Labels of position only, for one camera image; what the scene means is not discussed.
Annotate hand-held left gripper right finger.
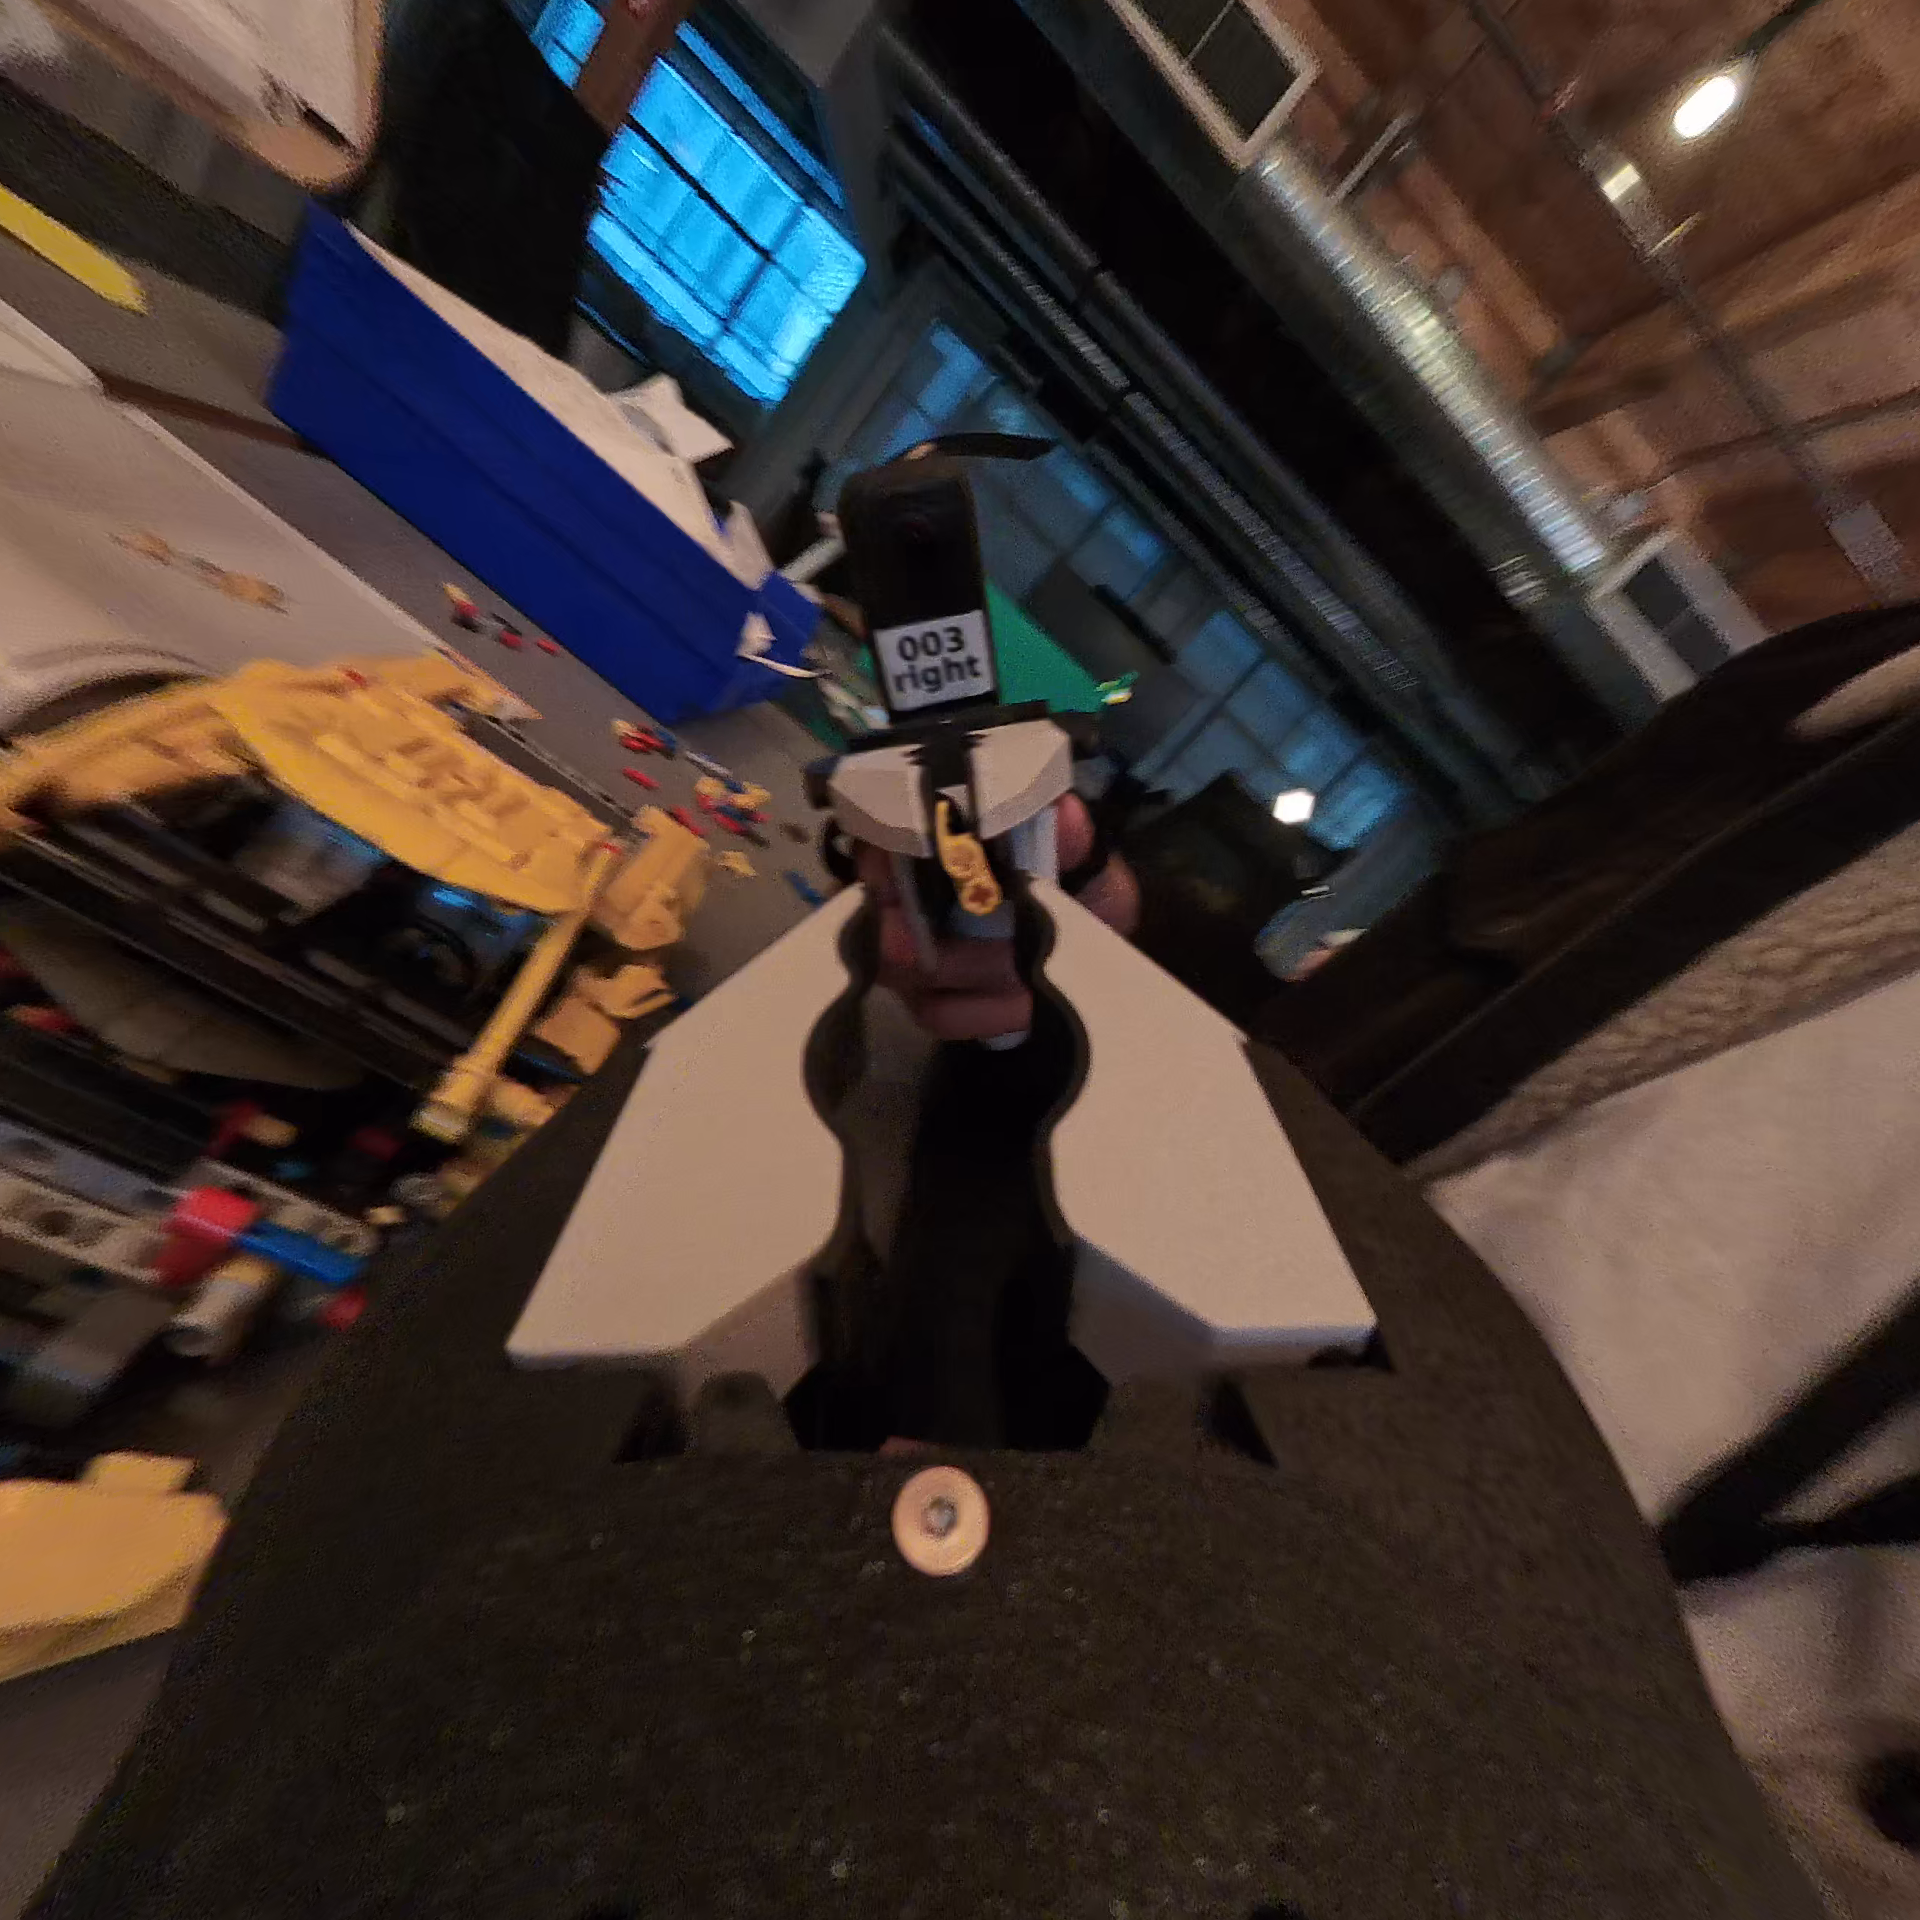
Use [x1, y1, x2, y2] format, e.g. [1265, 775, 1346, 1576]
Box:
[1024, 876, 1379, 1404]

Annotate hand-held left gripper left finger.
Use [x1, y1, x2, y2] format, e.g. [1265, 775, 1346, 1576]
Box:
[509, 876, 871, 1412]

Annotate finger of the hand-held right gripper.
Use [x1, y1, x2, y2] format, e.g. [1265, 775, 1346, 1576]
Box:
[966, 716, 1085, 844]
[824, 743, 942, 865]

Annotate yellow connector brick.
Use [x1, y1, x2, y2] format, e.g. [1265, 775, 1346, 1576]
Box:
[929, 796, 1002, 923]

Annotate scatter of small coloured pins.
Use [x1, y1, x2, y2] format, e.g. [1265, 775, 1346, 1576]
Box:
[437, 583, 830, 905]

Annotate yellow toy brick car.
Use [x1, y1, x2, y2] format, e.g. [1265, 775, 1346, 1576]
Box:
[0, 655, 713, 1684]

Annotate instruction booklet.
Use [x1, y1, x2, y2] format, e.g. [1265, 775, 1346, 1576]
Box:
[0, 306, 451, 739]

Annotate grey desk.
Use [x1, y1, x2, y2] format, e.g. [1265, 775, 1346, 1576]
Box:
[0, 235, 903, 1877]

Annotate person's right hand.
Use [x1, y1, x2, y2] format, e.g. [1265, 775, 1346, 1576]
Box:
[859, 786, 1144, 1051]

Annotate white crumpled papers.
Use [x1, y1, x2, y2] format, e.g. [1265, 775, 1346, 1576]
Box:
[358, 239, 830, 682]

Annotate person's white sweater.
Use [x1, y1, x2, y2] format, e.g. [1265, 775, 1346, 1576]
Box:
[1428, 1021, 1920, 1920]

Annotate blue storage bin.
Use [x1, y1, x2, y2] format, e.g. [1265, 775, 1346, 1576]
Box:
[270, 203, 824, 731]

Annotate person's fleece-lined jacket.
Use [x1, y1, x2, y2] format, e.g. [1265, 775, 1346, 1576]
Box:
[1409, 863, 1920, 1194]

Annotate yellow paper strip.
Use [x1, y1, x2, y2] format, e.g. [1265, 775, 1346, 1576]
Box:
[0, 188, 152, 315]

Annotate silver ventilation duct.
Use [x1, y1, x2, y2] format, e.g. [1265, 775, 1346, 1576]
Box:
[1244, 143, 1706, 705]

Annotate black strap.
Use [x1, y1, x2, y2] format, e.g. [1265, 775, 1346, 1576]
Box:
[1655, 1321, 1920, 1588]

